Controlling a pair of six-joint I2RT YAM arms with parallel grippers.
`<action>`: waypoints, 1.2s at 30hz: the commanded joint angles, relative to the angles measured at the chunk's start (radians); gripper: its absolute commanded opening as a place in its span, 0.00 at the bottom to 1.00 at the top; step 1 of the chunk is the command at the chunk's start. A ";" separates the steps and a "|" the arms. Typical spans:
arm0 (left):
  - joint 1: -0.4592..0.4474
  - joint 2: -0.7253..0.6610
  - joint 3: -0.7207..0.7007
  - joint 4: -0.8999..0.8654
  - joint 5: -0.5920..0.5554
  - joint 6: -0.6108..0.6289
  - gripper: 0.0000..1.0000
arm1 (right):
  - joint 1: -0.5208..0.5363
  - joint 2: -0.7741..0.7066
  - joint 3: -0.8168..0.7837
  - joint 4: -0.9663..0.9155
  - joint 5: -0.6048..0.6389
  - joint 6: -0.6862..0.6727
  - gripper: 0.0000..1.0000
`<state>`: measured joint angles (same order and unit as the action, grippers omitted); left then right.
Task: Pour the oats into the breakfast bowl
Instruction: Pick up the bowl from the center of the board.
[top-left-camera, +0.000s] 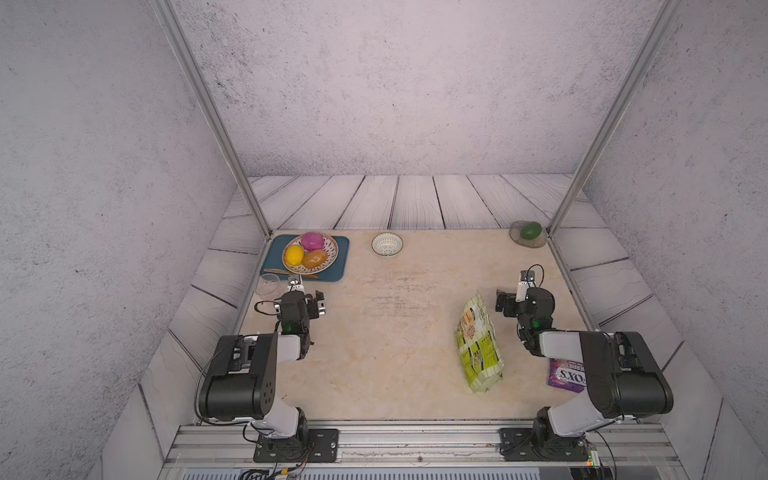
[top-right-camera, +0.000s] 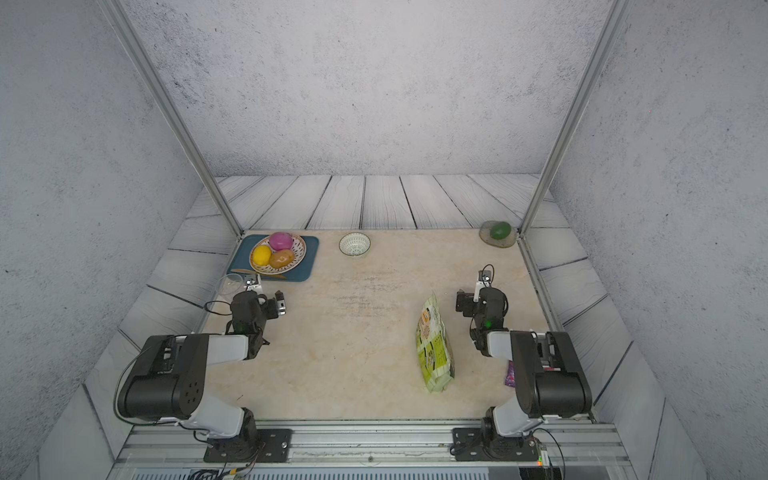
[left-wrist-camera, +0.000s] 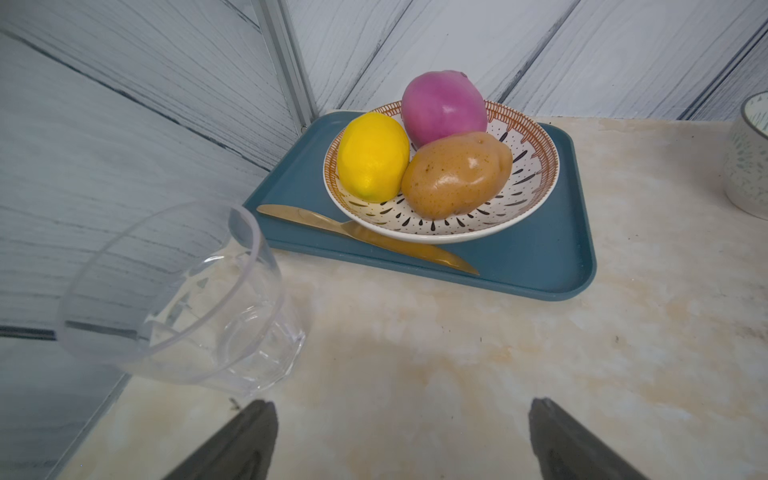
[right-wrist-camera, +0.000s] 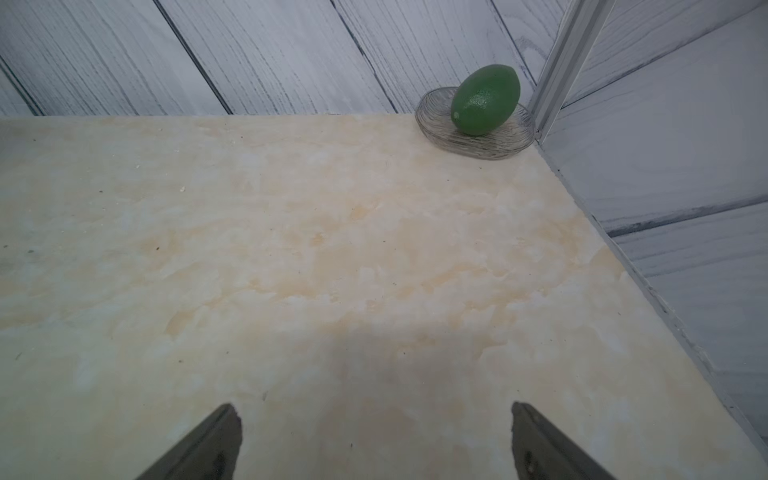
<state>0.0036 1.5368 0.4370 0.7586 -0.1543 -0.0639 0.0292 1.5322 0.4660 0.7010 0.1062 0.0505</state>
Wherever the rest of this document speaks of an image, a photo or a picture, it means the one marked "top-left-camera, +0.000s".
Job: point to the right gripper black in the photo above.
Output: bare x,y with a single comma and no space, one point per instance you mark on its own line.
511,303

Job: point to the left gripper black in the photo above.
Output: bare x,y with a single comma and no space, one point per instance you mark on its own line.
315,309

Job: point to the green oats bag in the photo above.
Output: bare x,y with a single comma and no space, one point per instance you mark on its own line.
478,351

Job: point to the white patterned breakfast bowl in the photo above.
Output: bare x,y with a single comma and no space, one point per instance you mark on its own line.
387,244

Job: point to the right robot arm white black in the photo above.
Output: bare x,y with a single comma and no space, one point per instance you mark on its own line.
622,380

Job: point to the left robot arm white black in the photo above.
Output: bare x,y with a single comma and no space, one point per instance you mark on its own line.
239,385

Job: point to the clear drinking glass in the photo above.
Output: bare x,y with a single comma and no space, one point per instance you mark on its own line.
267,285

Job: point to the teal placemat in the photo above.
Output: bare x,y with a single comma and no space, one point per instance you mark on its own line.
333,274

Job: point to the orange brown toy fruit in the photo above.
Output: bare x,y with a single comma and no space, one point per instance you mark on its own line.
314,258

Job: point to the yellow toy lemon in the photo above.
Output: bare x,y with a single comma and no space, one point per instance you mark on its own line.
294,255

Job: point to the purple Fox's candy bag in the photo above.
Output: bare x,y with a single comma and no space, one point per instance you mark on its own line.
567,375

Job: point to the magenta toy fruit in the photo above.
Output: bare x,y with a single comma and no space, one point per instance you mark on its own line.
312,241

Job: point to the patterned fruit plate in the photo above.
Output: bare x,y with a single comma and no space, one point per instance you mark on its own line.
331,247

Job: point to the grey stone dish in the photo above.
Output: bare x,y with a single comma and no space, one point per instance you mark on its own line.
515,237

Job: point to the green toy avocado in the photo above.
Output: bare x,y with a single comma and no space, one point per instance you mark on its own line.
530,231

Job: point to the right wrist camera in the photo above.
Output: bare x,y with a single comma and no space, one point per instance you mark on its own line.
526,281

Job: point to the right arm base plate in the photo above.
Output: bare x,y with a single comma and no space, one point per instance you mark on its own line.
529,444

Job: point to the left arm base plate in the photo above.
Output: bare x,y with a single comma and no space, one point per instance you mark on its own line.
321,445

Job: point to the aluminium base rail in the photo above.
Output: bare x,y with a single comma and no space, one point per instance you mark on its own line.
424,444

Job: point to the right aluminium frame post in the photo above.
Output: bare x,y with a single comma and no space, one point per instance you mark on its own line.
638,68

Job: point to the aluminium frame post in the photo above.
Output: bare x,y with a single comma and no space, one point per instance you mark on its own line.
638,68
185,56

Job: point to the left aluminium frame post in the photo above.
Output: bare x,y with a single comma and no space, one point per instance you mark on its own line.
185,56

